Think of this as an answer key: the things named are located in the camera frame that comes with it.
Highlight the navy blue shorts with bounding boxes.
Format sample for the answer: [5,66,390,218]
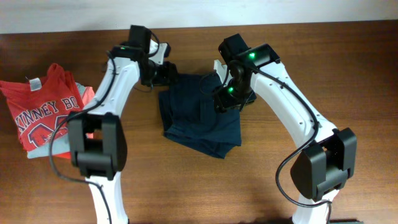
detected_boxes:
[159,73,242,159]

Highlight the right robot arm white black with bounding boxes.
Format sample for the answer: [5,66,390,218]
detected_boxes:
[212,34,357,223]

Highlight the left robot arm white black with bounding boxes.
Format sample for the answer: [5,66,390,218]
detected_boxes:
[67,25,178,223]

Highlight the grey folded t-shirt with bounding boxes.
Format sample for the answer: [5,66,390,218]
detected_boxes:
[27,82,86,159]

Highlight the red printed t-shirt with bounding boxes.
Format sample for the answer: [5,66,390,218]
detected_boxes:
[1,63,84,152]

